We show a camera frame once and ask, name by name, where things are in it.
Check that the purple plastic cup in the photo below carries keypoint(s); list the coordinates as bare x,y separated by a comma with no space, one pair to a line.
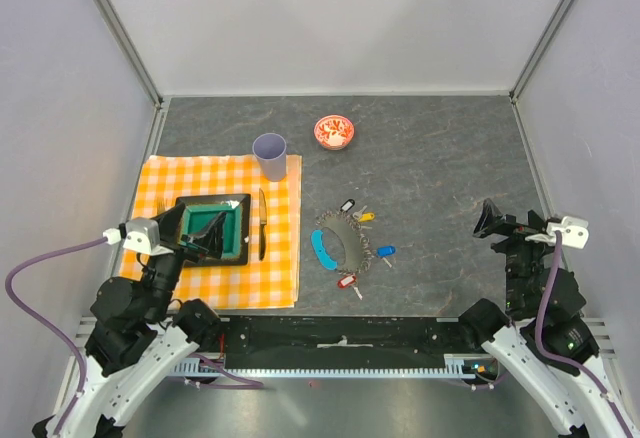
270,151

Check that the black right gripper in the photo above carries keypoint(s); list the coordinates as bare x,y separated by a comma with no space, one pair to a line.
516,231

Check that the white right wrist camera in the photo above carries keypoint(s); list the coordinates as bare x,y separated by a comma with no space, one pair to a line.
574,232

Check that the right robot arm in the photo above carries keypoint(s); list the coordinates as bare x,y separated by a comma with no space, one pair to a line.
539,336

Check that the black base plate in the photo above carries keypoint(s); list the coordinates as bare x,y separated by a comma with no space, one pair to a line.
316,344

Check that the white toothed cable rail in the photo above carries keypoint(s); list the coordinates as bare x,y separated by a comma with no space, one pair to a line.
452,369

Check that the teal square plate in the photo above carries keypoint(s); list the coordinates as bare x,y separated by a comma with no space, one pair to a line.
202,209

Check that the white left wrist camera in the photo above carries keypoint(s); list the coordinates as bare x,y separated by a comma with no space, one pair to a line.
140,235

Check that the gold knife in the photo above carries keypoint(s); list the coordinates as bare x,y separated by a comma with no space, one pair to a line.
263,224

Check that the yellow key tag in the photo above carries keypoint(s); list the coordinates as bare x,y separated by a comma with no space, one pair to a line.
367,217

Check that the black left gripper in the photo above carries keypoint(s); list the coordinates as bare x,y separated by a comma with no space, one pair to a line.
212,241

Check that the red white patterned bowl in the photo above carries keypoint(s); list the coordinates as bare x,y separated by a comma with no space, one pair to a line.
334,132

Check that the aluminium corner post left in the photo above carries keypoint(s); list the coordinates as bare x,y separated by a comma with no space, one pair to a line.
127,47

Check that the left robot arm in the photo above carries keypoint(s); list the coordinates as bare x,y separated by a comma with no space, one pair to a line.
125,357

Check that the black key tag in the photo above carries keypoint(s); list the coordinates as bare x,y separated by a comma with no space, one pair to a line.
347,205

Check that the small silver key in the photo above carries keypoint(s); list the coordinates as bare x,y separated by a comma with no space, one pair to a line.
358,214

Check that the blue carabiner keyring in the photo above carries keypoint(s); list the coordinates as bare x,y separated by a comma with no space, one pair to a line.
319,249

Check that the aluminium corner post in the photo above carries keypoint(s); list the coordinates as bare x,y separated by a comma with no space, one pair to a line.
127,47
551,29

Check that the blue key tag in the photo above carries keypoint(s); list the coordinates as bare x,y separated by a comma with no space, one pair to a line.
386,251

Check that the aluminium frame rail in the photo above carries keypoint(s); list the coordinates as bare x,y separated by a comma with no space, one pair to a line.
596,326

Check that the red key tag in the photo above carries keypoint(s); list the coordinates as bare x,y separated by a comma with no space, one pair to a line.
347,281

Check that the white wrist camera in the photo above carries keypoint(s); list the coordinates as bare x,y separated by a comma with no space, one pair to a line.
574,232
140,235

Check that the orange checkered cloth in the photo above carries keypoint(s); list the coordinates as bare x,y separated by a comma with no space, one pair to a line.
271,283

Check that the aluminium corner post right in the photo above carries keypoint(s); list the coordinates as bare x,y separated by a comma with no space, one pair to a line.
551,29

